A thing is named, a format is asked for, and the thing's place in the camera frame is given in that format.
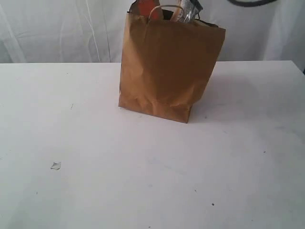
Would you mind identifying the brown paper shopping bag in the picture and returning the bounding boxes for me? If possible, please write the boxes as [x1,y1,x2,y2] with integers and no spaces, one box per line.
[119,12,225,123]

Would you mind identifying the kraft stand-up coffee pouch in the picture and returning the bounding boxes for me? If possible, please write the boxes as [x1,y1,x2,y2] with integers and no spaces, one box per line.
[129,0,163,20]

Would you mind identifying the long noodle package dark ends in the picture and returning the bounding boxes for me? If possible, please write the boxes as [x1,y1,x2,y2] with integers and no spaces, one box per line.
[171,0,203,23]

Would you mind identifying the small torn plastic scrap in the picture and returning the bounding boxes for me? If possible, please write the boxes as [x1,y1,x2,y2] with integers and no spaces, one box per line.
[51,162,61,171]

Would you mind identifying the white backdrop curtain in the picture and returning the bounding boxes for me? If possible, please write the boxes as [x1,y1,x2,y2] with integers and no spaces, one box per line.
[0,0,305,69]

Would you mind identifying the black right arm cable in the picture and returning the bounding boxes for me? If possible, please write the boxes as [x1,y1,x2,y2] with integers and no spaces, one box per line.
[226,0,279,7]

